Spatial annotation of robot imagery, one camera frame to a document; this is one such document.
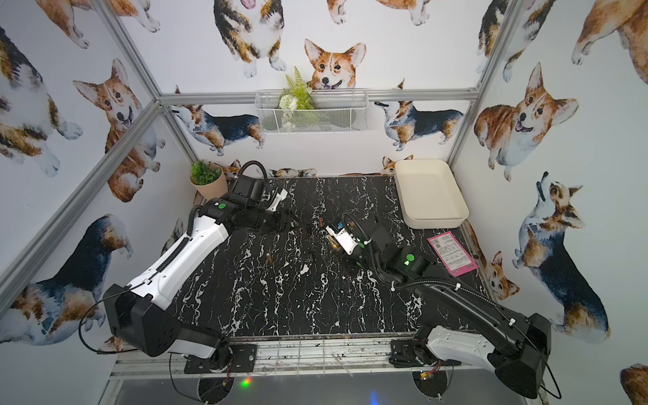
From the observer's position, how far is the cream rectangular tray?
103cm

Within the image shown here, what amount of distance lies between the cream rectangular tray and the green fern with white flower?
531mm

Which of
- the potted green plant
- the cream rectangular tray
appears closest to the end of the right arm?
the cream rectangular tray

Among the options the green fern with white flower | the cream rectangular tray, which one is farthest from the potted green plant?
the cream rectangular tray

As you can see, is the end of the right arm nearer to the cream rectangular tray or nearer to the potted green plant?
the cream rectangular tray

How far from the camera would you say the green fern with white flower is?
0.81m

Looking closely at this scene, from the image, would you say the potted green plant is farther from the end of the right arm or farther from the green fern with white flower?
the end of the right arm

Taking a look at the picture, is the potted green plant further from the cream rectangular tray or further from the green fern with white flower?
the cream rectangular tray
